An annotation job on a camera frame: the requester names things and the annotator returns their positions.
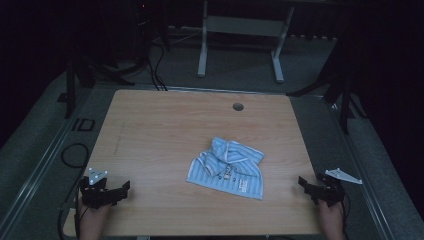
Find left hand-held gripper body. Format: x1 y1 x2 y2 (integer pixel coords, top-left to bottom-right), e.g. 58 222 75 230
78 167 117 210

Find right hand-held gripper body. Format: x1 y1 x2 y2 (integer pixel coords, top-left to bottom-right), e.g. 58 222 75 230
309 167 364 208

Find blue striped towel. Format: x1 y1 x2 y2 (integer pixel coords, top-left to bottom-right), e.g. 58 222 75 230
185 136 266 201

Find person's left hand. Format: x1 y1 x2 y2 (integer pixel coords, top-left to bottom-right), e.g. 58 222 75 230
77 196 114 240

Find person's right hand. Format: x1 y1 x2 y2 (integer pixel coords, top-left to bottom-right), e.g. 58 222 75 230
317 199 347 240

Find black metal stand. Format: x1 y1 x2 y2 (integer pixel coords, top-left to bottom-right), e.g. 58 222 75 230
285 19 369 135
57 49 136 120

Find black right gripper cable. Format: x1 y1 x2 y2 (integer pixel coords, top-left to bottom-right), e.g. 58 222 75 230
339 191 352 240

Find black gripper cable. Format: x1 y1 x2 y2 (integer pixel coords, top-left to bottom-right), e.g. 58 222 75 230
57 178 88 240
339 191 352 240

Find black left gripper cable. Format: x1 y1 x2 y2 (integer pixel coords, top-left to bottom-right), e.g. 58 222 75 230
57 178 88 240

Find metal floor rail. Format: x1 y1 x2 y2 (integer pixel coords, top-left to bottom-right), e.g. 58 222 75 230
162 85 292 96
328 102 396 240
0 89 88 234

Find black floor cables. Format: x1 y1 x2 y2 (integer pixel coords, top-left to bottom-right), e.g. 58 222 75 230
145 41 169 92

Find white cable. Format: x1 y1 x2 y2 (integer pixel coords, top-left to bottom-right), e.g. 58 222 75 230
150 30 205 46

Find white metal desk frame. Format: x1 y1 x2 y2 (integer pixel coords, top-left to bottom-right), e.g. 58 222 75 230
197 0 296 84

